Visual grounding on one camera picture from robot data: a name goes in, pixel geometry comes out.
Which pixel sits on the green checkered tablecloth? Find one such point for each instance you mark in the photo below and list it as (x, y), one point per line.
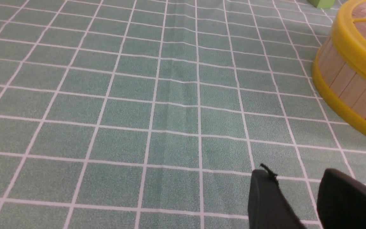
(152, 114)

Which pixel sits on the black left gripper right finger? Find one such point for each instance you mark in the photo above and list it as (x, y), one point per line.
(341, 202)

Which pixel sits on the green foam cube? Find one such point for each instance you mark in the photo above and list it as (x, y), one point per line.
(321, 4)

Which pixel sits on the yellow bamboo steamer basket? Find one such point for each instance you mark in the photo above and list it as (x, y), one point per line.
(341, 87)

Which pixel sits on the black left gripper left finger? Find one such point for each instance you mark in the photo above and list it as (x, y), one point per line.
(267, 207)

